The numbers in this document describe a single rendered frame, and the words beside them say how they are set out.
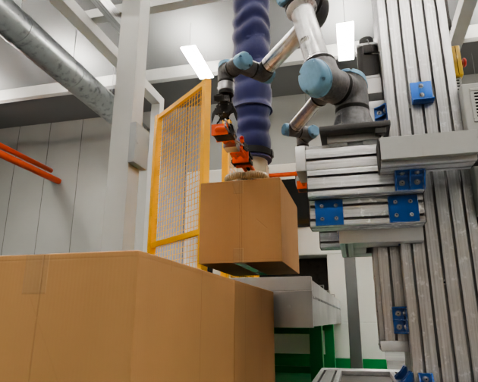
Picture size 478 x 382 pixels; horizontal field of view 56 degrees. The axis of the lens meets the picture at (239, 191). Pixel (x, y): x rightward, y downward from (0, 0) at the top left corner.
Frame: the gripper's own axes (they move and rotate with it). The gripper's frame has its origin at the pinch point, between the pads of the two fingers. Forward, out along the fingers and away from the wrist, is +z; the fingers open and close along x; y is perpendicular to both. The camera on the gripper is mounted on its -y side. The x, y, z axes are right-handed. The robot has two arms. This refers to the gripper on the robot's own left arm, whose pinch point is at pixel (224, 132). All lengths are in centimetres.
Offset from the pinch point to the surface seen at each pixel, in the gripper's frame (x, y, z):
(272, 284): -16, 21, 64
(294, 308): -25, 21, 74
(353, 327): -49, 77, 82
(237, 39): 7, 51, -82
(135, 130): 90, 90, -48
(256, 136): -4, 51, -19
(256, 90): -5, 50, -46
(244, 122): 2, 50, -27
